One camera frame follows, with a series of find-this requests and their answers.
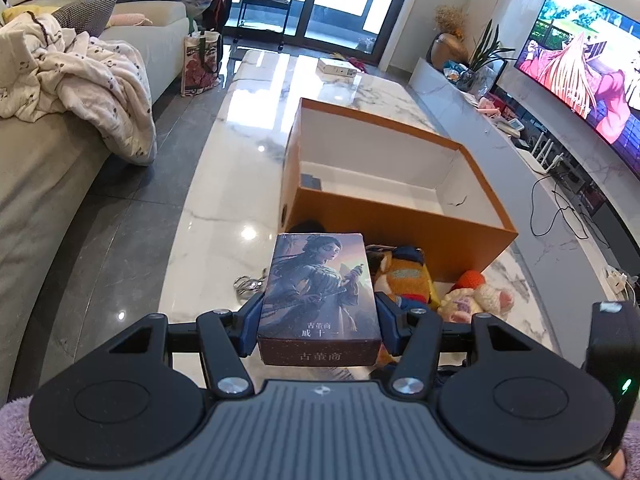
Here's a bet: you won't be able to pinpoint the orange fox plush keychain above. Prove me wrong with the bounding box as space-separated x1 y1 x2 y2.
366 245 440 311

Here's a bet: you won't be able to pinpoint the cream crochet bunny doll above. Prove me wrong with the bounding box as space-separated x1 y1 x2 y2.
437 270 514 324

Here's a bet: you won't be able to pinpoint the illustrated card box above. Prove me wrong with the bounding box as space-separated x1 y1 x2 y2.
257 233 381 367

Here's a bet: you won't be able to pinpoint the orange cardboard box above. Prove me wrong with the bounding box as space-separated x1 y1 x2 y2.
278 99 518 283

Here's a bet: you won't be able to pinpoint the white wifi router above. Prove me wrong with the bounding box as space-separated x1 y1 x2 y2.
529 132 566 176

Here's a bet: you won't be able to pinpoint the beige sofa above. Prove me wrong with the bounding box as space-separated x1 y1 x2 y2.
1 1 189 398

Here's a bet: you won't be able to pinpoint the white flat box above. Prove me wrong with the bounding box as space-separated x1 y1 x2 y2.
317 58 359 77

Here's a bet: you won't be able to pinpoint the green potted plant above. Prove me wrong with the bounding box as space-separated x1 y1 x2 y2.
470 21 515 99

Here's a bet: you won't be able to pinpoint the floral tote bag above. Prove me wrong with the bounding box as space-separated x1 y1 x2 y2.
181 30 224 98

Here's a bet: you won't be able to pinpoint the brown vase dried flowers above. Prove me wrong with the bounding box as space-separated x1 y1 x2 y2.
430 4 470 70

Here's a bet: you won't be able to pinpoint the large curved television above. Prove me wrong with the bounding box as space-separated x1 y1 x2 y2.
515 0 640 174

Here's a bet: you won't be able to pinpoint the patterned white blanket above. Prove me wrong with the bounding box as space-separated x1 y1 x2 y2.
1 11 157 166

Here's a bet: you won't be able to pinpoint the black metal shelf rack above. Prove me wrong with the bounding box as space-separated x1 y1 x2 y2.
233 0 313 52

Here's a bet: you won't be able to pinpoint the grey checkered pillow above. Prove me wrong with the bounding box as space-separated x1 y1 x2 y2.
52 0 118 37

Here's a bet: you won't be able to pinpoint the metal key ring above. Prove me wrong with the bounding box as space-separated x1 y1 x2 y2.
233 268 269 302

